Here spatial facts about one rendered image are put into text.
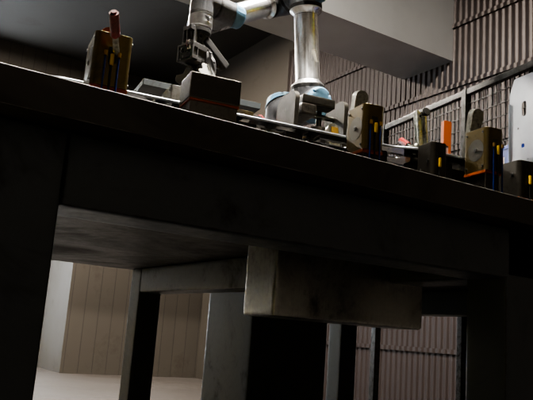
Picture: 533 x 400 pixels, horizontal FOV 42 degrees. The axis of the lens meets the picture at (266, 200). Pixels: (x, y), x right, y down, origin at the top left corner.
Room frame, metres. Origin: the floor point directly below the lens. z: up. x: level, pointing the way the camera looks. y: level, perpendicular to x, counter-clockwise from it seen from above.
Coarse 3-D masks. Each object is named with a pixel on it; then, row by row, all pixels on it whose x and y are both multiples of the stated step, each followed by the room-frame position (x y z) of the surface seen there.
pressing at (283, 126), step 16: (80, 80) 1.48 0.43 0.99; (144, 96) 1.54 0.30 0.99; (272, 128) 1.74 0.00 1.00; (288, 128) 1.73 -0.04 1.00; (304, 128) 1.70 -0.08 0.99; (320, 144) 1.88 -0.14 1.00; (384, 144) 1.79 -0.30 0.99; (400, 160) 1.97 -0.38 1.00; (448, 160) 1.93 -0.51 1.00; (464, 160) 1.92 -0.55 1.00
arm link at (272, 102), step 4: (280, 92) 2.37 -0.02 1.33; (284, 92) 2.37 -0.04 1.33; (288, 92) 2.37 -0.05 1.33; (272, 96) 2.38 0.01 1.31; (276, 96) 2.37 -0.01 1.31; (280, 96) 2.37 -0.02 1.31; (268, 100) 2.40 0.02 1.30; (272, 100) 2.38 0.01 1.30; (276, 100) 2.37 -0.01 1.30; (268, 104) 2.39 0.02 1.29; (272, 104) 2.38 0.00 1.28; (276, 104) 2.37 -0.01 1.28; (268, 108) 2.39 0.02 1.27; (272, 108) 2.38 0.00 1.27; (276, 108) 2.36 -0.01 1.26; (268, 112) 2.39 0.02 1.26; (272, 112) 2.38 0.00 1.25; (276, 112) 2.36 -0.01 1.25; (268, 116) 2.39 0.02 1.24; (272, 116) 2.38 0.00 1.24
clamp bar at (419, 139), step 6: (426, 108) 2.11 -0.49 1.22; (414, 114) 2.14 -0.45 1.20; (420, 114) 2.13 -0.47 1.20; (426, 114) 2.11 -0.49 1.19; (414, 120) 2.14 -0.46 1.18; (420, 120) 2.14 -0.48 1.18; (426, 120) 2.14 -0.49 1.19; (414, 126) 2.14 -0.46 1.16; (420, 126) 2.14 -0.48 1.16; (426, 126) 2.13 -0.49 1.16; (420, 132) 2.13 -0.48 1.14; (426, 132) 2.13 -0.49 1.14; (420, 138) 2.12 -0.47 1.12; (426, 138) 2.13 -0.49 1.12; (420, 144) 2.11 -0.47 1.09
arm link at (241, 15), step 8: (224, 0) 2.02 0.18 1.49; (224, 8) 2.02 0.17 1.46; (232, 8) 2.04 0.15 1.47; (240, 8) 2.07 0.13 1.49; (216, 16) 2.03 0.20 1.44; (224, 16) 2.04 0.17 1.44; (232, 16) 2.05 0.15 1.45; (240, 16) 2.07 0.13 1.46; (216, 24) 2.09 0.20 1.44; (224, 24) 2.08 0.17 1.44; (232, 24) 2.08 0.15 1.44; (240, 24) 2.09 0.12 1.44
